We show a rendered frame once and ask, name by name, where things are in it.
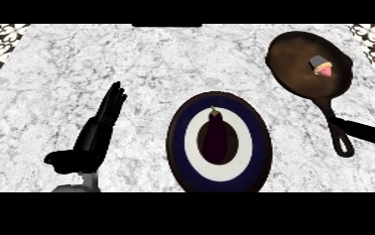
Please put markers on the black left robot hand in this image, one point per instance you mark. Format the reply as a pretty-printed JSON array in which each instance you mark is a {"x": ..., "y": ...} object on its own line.
[{"x": 93, "y": 139}]

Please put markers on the purple eggplant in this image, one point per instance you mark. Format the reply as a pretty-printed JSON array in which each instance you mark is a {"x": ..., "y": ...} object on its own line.
[{"x": 216, "y": 136}]

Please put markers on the dark brown frying pan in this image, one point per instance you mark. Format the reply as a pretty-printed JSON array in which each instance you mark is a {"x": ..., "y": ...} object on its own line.
[{"x": 309, "y": 67}]

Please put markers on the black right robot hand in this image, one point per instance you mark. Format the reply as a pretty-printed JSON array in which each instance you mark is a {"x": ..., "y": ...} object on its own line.
[{"x": 355, "y": 129}]

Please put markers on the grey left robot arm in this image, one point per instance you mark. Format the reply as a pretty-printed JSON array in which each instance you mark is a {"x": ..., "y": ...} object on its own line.
[{"x": 82, "y": 183}]

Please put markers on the blue and white plate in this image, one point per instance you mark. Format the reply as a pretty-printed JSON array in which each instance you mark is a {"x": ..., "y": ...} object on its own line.
[{"x": 220, "y": 142}]

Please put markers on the black and white patterned tile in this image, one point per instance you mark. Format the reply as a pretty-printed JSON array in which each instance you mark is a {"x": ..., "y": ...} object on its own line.
[
  {"x": 11, "y": 40},
  {"x": 365, "y": 38}
]

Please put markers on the pink cupcake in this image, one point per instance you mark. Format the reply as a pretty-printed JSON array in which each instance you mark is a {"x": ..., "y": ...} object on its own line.
[{"x": 321, "y": 65}]

